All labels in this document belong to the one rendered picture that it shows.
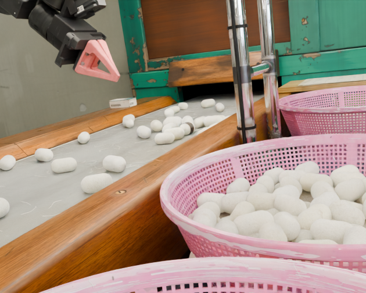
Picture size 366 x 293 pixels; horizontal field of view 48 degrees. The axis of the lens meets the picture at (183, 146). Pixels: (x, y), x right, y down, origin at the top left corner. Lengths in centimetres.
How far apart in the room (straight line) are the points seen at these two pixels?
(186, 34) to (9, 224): 88
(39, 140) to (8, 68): 191
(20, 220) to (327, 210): 28
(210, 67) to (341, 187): 76
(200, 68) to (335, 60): 34
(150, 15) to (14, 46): 148
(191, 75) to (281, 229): 84
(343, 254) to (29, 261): 18
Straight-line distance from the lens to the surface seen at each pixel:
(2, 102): 275
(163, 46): 122
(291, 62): 109
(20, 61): 260
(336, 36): 108
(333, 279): 21
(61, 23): 78
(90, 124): 88
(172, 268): 22
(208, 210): 34
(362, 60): 107
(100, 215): 32
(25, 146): 75
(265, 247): 23
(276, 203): 36
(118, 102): 104
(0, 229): 42
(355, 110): 65
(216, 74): 109
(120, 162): 51
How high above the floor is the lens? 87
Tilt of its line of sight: 12 degrees down
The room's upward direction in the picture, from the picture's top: 7 degrees counter-clockwise
